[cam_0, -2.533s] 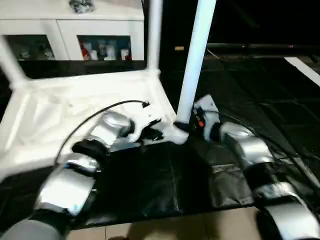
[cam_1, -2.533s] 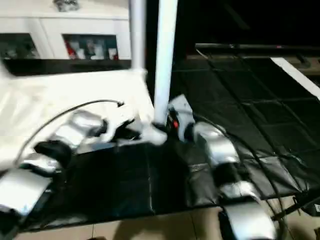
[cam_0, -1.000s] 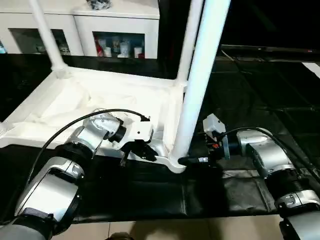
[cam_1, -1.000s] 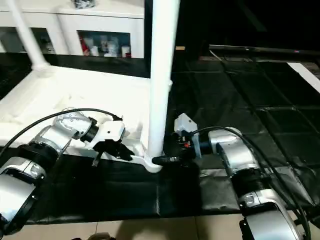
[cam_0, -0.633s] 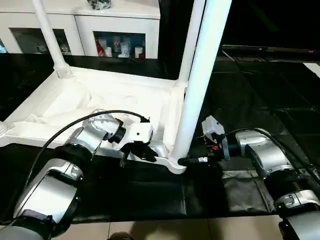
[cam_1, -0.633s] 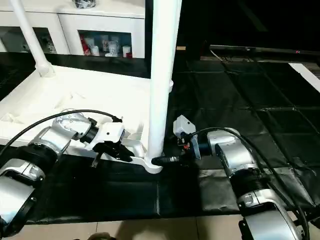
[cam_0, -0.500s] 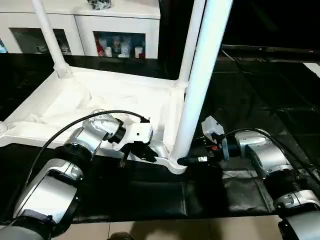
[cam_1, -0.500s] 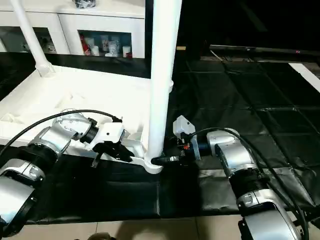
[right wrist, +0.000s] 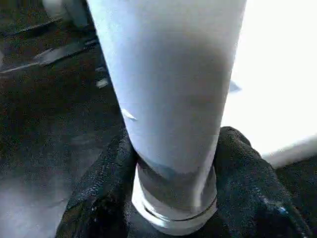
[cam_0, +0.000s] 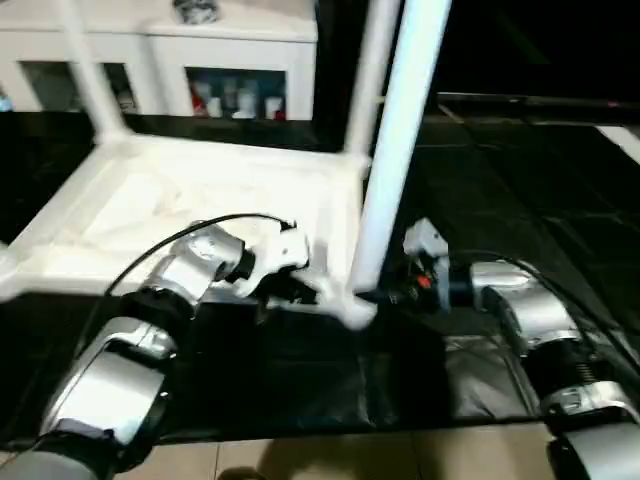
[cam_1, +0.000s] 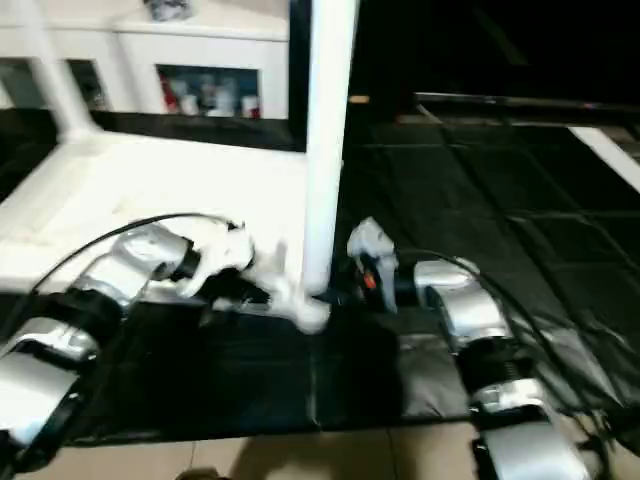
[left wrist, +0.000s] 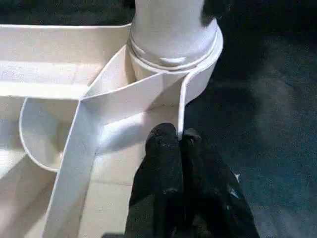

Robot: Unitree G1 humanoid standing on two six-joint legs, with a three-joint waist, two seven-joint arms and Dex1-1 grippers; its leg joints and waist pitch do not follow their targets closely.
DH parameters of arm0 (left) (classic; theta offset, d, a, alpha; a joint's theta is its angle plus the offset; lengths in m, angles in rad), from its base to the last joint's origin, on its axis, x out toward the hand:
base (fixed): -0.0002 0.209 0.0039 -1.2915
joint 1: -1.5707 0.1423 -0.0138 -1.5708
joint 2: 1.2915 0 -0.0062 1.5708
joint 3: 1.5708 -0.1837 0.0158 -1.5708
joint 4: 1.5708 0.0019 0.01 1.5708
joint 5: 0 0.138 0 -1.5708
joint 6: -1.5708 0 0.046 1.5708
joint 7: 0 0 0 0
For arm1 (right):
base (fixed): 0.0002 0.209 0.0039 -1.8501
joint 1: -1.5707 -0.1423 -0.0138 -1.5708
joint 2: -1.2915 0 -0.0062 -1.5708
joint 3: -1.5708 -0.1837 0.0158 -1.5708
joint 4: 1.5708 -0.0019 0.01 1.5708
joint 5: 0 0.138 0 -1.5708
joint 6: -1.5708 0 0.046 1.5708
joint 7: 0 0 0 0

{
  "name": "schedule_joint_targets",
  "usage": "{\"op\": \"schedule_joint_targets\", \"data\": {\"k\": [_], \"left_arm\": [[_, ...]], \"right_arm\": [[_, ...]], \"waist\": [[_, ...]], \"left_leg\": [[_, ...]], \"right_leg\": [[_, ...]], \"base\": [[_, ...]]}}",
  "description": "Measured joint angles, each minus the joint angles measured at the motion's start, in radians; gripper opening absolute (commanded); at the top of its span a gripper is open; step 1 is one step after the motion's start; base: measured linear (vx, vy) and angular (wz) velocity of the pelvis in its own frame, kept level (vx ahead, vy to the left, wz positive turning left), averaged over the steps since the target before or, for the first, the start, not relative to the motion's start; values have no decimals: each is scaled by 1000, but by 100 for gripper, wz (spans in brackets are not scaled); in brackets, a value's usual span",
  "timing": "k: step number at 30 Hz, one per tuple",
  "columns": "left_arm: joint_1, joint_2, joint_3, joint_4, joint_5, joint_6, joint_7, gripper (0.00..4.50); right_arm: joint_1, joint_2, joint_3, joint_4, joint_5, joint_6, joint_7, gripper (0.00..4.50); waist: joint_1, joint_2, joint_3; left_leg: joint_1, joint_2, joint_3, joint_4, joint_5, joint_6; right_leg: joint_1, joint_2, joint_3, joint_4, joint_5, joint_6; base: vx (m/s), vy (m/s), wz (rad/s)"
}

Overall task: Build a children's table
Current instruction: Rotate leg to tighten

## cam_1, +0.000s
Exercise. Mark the white cabinet with glass doors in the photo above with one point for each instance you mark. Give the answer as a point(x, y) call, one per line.
point(200, 45)

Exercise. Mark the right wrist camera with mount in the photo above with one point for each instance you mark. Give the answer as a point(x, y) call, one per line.
point(372, 242)

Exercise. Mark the black work mat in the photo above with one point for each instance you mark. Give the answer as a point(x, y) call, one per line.
point(480, 200)

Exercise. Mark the white board strip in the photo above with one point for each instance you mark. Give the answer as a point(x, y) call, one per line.
point(605, 155)

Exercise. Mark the small gold label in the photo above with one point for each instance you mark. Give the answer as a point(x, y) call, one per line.
point(359, 99)

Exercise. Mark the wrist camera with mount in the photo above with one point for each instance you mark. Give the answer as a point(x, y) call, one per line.
point(225, 255)
point(372, 242)

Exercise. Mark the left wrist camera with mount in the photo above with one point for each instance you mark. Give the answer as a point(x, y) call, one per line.
point(225, 255)

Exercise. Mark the black bundle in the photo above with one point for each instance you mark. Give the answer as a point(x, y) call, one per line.
point(168, 9)

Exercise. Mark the black flat bar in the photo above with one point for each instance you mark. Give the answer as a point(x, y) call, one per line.
point(530, 100)

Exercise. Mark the red bottle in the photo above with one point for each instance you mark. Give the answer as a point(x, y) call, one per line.
point(168, 100)

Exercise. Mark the white plastic table top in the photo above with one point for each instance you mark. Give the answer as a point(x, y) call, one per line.
point(150, 190)

